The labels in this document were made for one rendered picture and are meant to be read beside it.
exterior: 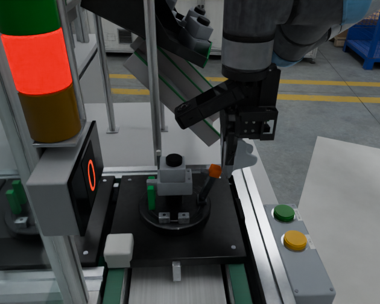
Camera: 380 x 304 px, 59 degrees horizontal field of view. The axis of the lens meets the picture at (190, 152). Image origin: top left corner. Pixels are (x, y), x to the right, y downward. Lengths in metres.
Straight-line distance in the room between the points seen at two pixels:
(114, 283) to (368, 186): 0.71
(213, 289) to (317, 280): 0.17
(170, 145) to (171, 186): 0.48
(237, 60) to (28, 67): 0.28
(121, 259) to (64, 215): 0.26
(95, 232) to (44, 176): 0.33
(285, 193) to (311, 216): 1.43
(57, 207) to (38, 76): 0.12
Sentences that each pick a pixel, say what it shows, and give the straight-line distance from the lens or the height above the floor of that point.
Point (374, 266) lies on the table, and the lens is 0.82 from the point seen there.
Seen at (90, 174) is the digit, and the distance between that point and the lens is 0.39.
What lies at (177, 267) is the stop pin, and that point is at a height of 0.96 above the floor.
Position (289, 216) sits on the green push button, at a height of 0.97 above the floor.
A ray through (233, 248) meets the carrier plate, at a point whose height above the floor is 0.97.
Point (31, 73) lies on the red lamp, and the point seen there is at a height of 1.33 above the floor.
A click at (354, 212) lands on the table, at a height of 0.86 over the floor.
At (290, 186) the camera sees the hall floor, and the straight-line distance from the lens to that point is 2.37.
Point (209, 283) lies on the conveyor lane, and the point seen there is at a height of 0.92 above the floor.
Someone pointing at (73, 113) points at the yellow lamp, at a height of 1.28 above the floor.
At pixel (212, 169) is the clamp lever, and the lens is 0.61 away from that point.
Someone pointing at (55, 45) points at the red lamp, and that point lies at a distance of 0.32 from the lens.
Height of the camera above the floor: 1.43
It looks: 33 degrees down
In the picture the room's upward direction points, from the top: straight up
